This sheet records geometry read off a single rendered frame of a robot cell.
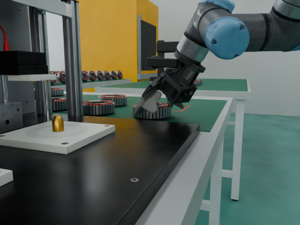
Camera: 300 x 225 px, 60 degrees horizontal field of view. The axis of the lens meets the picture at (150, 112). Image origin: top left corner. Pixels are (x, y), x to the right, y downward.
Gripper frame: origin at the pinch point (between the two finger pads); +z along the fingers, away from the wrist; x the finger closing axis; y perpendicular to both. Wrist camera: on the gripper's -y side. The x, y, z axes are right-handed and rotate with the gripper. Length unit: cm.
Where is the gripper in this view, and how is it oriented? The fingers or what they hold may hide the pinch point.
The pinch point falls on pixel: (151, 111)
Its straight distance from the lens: 76.7
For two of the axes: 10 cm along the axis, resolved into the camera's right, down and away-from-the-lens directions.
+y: 6.0, 6.4, -4.9
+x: 6.9, -1.0, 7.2
